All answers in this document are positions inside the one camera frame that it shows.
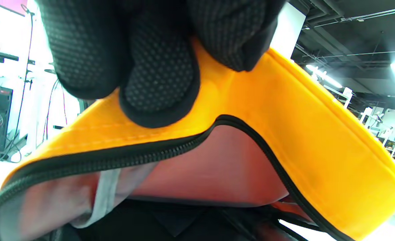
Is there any person's left hand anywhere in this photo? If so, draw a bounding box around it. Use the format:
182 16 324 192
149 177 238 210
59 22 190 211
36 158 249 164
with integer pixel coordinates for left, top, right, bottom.
37 0 286 129

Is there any orange and blue school bag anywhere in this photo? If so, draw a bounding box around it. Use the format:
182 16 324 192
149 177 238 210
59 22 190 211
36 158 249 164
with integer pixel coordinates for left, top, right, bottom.
0 36 395 241

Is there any monitor with magenta screen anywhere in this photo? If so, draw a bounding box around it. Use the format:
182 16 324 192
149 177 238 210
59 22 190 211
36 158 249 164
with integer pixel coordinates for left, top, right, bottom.
0 0 28 16

